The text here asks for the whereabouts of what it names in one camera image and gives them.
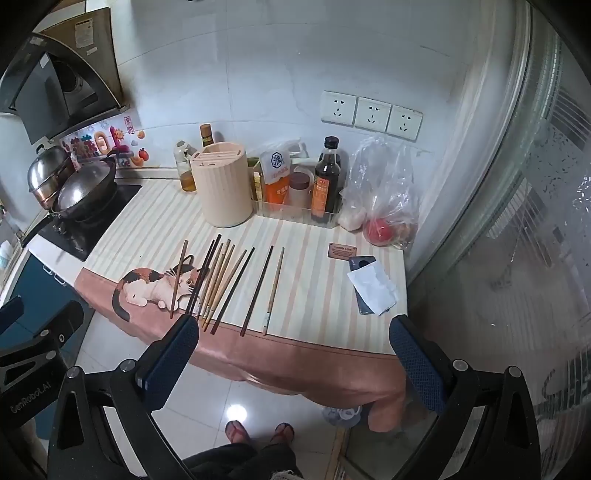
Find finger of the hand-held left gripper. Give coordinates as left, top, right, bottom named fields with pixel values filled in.
left=0, top=296, right=25, bottom=329
left=0, top=300, right=86, bottom=370

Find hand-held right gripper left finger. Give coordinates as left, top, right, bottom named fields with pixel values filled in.
left=46, top=314, right=200, bottom=480

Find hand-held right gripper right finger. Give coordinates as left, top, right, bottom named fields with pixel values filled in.
left=389, top=315, right=543, bottom=480

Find row of chopsticks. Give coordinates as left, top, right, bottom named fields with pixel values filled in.
left=169, top=234, right=286, bottom=337

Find beige utensil holder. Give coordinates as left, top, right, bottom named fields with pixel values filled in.
left=190, top=142, right=256, bottom=228

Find white tissue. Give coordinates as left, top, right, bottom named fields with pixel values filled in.
left=347, top=265, right=399, bottom=317

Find white slipper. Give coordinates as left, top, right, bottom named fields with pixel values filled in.
left=322, top=405, right=362, bottom=425

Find black gas stove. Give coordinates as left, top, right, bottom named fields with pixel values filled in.
left=38, top=184, right=143, bottom=261

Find blue grey smartphone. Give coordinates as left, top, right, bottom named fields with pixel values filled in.
left=347, top=255, right=398, bottom=316

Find cat print striped tablecloth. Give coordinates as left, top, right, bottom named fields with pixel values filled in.
left=74, top=182, right=409, bottom=432

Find person's dark trousers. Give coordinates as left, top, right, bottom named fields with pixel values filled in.
left=182, top=443, right=303, bottom=480

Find red tomato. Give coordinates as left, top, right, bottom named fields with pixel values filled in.
left=365, top=217, right=393, bottom=245

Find black wok with lid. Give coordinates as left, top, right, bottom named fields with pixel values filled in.
left=21, top=157, right=117, bottom=247

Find steel pot with lid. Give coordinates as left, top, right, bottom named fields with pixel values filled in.
left=27, top=145, right=75, bottom=208

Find white round food item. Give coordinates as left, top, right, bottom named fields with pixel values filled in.
left=338, top=203, right=368, bottom=232

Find clear oil bottle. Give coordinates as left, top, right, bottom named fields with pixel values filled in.
left=174, top=141, right=198, bottom=192

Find clear plastic bag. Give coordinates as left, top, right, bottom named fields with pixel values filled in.
left=339, top=136, right=421, bottom=250

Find clear plastic organiser tray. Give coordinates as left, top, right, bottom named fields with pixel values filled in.
left=252, top=185, right=342, bottom=228

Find small green seasoning box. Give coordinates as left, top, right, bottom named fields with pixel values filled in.
left=247, top=158, right=264, bottom=201

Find dark soy sauce bottle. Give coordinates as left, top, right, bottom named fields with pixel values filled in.
left=311, top=136, right=342, bottom=224

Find orange white salt bag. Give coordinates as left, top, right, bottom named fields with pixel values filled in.
left=259, top=141, right=301, bottom=206

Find black range hood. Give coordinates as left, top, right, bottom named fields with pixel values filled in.
left=0, top=32, right=125, bottom=146

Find colourful wall stickers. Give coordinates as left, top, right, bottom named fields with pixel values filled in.
left=62, top=115, right=151, bottom=169

